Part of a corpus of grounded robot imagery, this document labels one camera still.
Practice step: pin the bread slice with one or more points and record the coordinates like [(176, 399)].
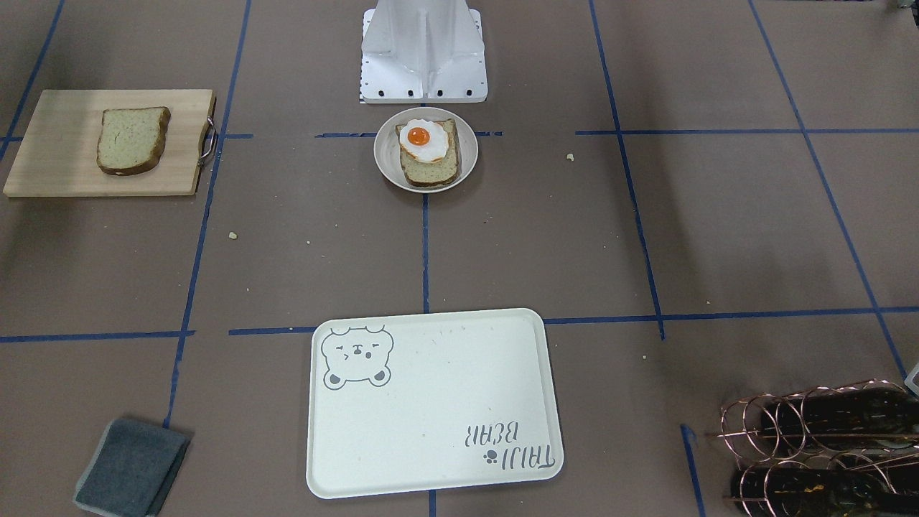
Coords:
[(429, 175), (132, 140)]

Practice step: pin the white bear tray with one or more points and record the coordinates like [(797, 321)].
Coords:
[(407, 403)]

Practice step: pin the bread slice on plate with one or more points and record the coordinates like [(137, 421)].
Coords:
[(429, 175)]

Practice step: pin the white round plate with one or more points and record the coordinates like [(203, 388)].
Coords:
[(386, 150)]

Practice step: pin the fried egg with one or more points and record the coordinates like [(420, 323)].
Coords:
[(425, 141)]

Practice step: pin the dark green wine bottle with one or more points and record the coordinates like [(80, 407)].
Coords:
[(870, 418), (792, 489)]

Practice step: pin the grey folded cloth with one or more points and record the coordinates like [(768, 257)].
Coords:
[(132, 470)]

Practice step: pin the wooden cutting board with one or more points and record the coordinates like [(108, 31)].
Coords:
[(57, 156)]

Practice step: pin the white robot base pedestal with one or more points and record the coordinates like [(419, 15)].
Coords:
[(422, 52)]

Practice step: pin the copper wire bottle rack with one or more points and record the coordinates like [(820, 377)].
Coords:
[(739, 432)]

